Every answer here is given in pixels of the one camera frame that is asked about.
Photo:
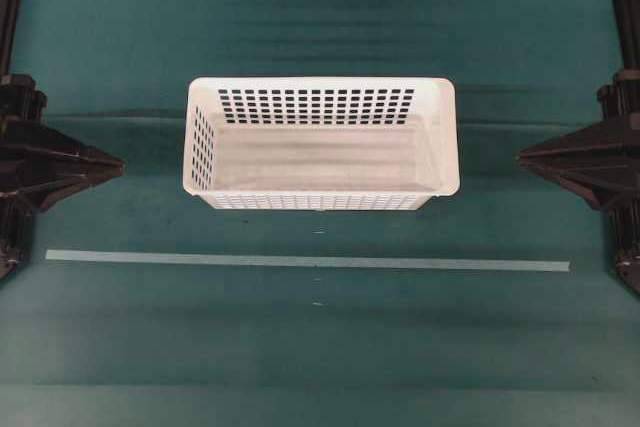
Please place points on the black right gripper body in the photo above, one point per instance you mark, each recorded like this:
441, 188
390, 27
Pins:
621, 98

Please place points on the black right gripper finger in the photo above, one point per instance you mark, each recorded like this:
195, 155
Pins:
596, 147
597, 198

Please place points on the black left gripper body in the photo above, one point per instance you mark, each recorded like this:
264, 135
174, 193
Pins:
20, 101

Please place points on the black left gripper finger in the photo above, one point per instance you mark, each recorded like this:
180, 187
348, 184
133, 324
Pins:
40, 183
37, 138

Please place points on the white perforated plastic basket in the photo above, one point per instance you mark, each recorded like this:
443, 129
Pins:
321, 143

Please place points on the pale tape strip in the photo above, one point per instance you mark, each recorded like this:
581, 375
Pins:
309, 261

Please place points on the dark green table cloth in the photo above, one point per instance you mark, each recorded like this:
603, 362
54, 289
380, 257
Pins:
136, 344

